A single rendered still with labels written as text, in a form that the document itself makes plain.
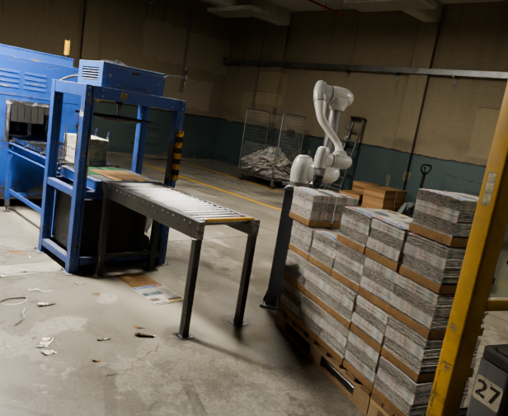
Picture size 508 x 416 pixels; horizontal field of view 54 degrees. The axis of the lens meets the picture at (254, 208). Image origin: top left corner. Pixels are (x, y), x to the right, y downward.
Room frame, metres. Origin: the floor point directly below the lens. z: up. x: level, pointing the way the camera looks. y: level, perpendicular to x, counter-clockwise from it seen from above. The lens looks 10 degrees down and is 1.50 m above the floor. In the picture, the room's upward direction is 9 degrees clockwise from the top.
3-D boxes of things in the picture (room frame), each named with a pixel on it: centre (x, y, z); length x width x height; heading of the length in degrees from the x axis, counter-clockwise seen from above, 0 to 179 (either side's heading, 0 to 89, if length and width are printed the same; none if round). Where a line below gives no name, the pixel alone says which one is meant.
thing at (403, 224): (2.72, -0.89, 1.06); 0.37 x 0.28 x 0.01; 114
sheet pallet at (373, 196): (9.84, -2.30, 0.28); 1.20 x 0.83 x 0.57; 45
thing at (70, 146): (4.86, 1.74, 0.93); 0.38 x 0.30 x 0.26; 45
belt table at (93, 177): (4.46, 1.33, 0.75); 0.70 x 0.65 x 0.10; 45
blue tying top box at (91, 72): (4.45, 1.33, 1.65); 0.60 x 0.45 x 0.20; 135
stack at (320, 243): (3.10, -0.72, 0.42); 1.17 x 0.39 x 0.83; 25
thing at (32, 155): (5.25, 2.13, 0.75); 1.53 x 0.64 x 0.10; 45
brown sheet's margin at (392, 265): (2.72, -0.90, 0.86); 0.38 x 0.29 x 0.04; 114
